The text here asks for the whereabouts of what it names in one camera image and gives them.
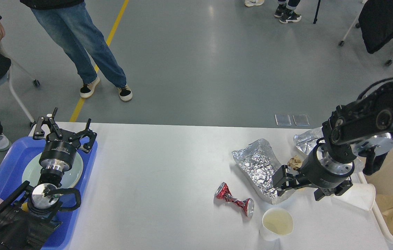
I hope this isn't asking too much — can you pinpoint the crushed red soda can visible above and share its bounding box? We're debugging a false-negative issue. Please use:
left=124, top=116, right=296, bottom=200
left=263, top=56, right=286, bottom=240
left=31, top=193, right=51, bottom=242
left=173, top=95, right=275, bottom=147
left=214, top=182, right=254, bottom=218

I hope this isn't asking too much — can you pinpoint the pink ceramic plate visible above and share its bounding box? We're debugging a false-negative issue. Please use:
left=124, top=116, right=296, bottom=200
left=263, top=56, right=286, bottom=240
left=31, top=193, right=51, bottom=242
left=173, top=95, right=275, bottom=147
left=68, top=174, right=81, bottom=188

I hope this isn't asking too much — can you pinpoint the crumpled brown paper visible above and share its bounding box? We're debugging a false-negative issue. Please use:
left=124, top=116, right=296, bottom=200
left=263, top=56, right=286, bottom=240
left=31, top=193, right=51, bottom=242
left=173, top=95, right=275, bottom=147
left=287, top=155, right=303, bottom=170

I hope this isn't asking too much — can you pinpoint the white office chair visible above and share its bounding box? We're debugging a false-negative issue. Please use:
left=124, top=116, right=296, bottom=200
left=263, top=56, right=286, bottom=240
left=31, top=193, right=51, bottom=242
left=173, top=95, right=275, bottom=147
left=0, top=42, right=40, bottom=128

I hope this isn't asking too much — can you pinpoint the chair with black jacket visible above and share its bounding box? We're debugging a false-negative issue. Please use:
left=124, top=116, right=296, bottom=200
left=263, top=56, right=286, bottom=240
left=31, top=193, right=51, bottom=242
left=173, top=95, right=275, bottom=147
left=338, top=0, right=393, bottom=54

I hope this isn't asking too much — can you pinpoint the small crumpled foil sheet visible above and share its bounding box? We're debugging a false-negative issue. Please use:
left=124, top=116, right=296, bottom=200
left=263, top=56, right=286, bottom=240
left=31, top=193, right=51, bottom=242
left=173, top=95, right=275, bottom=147
left=293, top=127, right=323, bottom=160

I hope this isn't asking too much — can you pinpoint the large crumpled foil tray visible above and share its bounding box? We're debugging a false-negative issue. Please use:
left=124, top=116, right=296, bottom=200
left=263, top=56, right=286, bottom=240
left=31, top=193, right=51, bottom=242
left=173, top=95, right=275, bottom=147
left=232, top=138, right=295, bottom=205

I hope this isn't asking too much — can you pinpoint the white paper cup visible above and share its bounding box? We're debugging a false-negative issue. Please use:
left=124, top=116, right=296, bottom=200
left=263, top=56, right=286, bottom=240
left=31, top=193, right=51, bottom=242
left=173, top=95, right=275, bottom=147
left=259, top=207, right=294, bottom=241

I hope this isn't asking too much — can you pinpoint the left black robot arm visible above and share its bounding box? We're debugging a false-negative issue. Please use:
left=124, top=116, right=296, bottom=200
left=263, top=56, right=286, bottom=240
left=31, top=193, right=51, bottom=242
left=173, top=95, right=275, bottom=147
left=0, top=108, right=97, bottom=250

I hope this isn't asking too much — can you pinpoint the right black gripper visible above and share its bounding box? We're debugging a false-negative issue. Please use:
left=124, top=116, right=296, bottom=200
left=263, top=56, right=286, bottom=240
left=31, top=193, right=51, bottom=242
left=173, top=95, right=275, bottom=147
left=272, top=143, right=355, bottom=201

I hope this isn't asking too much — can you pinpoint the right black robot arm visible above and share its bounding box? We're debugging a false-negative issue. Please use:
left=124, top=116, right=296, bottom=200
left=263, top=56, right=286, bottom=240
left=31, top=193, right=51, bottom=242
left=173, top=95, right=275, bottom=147
left=272, top=77, right=393, bottom=201

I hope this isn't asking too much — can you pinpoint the green ceramic plate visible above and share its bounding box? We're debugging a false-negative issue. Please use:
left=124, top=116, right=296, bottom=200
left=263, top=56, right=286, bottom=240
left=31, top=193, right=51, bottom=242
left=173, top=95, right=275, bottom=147
left=21, top=152, right=83, bottom=188

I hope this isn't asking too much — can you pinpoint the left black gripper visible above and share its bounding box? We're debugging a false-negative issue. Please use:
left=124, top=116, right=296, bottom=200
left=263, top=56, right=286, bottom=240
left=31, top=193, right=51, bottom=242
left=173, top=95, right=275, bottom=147
left=33, top=107, right=98, bottom=171

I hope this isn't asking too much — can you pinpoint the blue plastic tray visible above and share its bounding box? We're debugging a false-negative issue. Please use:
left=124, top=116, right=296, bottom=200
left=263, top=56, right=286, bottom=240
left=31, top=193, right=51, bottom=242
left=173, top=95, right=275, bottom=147
left=0, top=137, right=98, bottom=250

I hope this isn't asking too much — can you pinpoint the person in black sneakers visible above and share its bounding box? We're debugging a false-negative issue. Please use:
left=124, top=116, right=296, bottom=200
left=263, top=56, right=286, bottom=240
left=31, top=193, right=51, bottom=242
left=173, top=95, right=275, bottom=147
left=274, top=0, right=302, bottom=24

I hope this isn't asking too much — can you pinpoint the teal ceramic mug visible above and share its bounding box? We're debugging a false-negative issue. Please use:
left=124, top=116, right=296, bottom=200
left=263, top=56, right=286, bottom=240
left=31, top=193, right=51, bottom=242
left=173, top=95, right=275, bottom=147
left=21, top=202, right=29, bottom=213

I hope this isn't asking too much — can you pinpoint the person in blue jeans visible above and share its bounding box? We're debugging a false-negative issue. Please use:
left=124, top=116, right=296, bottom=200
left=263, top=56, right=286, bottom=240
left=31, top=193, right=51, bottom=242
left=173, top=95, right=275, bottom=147
left=22, top=0, right=133, bottom=102

